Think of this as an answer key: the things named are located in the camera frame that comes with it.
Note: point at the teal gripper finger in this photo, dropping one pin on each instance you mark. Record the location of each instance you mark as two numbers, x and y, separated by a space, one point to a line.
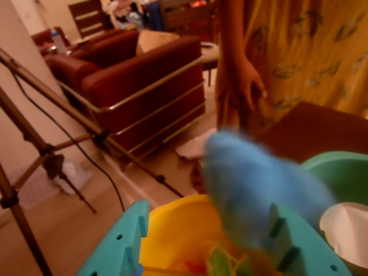
115 247
302 250

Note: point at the blue disposable cap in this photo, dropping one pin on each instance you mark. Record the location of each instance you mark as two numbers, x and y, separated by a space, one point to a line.
253 178

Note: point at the person forearm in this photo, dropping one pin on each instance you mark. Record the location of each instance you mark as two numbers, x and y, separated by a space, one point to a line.
234 31

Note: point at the green yellow waste item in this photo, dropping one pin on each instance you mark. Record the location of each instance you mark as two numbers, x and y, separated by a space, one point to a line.
218 260

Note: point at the person hand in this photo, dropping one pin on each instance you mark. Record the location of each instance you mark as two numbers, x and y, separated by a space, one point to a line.
241 83

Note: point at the yellow plastic bucket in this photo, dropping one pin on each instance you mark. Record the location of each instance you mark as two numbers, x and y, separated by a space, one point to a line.
175 230

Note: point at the turquoise plastic bucket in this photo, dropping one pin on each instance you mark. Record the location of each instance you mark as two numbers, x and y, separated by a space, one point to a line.
345 172

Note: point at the red sofa with metal rails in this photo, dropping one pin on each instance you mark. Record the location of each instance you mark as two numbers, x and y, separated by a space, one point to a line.
138 77

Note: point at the person in yellow dress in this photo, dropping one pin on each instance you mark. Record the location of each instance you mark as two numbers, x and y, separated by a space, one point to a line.
310 51

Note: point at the beige cushion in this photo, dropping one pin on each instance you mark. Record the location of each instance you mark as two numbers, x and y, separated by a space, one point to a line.
155 40

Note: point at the clear water bottle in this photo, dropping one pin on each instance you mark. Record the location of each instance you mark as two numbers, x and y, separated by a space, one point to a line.
59 41

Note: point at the white round stool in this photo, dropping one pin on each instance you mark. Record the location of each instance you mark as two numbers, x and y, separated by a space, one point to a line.
209 50

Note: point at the red armchair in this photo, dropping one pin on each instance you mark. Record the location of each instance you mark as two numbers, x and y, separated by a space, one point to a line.
41 38

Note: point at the brown wooden chair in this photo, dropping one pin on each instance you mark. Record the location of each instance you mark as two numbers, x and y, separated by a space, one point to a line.
86 17

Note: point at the pile of colourful clothes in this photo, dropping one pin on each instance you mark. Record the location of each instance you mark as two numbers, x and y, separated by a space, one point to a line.
129 14

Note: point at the brown wooden cabinet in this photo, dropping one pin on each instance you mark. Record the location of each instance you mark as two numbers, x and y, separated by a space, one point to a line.
184 20

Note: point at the metal camera tripod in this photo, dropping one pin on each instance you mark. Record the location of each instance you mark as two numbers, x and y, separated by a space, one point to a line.
57 100

